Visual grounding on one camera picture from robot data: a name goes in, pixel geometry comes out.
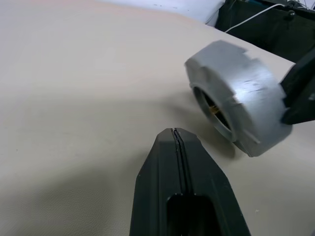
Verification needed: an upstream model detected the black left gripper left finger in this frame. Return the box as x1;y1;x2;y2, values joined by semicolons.
129;127;189;236

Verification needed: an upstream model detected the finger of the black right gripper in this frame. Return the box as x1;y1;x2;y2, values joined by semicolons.
280;96;315;125
280;50;315;108

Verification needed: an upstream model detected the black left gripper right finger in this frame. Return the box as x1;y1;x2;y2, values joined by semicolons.
175;127;252;236

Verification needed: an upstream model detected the white cable on bag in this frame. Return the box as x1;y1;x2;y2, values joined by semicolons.
225;2;278;33

